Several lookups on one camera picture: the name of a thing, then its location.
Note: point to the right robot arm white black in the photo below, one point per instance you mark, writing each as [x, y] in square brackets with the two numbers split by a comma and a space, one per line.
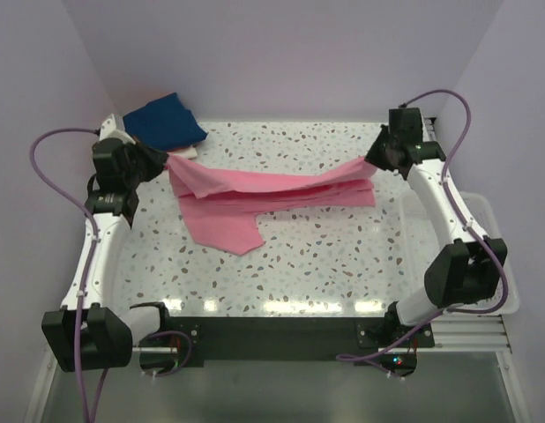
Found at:
[469, 266]

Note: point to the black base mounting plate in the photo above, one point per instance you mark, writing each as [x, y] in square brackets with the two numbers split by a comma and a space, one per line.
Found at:
[263, 338]

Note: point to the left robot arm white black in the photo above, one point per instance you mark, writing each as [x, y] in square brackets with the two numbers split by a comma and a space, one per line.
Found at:
[85, 333]

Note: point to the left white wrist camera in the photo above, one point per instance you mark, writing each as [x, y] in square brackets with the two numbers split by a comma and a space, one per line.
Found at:
[113, 127]

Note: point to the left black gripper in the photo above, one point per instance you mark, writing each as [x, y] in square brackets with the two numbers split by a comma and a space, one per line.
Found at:
[157, 159]

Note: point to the blue folded t shirt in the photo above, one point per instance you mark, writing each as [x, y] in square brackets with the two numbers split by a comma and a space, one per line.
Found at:
[164, 124]

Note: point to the white folded t shirt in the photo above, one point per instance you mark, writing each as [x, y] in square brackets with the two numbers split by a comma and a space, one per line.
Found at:
[187, 152]

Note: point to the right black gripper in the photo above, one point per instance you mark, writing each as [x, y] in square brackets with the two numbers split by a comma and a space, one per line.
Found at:
[372, 156]

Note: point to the pink t shirt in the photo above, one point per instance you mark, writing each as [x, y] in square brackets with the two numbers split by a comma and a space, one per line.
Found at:
[220, 207]

